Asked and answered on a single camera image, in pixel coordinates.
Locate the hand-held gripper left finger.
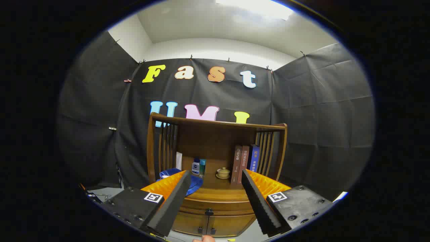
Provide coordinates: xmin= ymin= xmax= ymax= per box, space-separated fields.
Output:
xmin=101 ymin=170 xmax=192 ymax=237

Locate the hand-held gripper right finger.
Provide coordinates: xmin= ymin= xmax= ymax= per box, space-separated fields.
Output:
xmin=241 ymin=169 xmax=335 ymax=236

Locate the brown wooden drawer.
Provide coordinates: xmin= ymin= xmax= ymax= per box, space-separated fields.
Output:
xmin=180 ymin=197 xmax=256 ymax=216

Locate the wooden cabinet door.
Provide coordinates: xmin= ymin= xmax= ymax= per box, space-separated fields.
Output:
xmin=207 ymin=214 xmax=256 ymax=237
xmin=171 ymin=212 xmax=209 ymax=235

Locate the wooden countertop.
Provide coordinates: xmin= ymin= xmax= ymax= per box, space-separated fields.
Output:
xmin=156 ymin=168 xmax=259 ymax=201

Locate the brown wooden cabinet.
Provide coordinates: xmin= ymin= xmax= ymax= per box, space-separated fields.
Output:
xmin=147 ymin=113 xmax=288 ymax=237

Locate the blue folded towel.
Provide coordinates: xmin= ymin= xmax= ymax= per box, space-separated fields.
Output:
xmin=160 ymin=168 xmax=204 ymax=196

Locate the blue book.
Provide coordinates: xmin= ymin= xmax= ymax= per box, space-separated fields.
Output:
xmin=247 ymin=145 xmax=260 ymax=173

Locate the reddish brown book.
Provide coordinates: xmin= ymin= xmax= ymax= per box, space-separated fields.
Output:
xmin=237 ymin=146 xmax=250 ymax=185

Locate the dark brown book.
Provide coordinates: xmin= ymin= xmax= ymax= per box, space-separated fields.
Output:
xmin=230 ymin=145 xmax=243 ymax=185

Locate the ceiling light panel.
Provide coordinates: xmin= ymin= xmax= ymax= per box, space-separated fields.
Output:
xmin=215 ymin=0 xmax=294 ymax=21

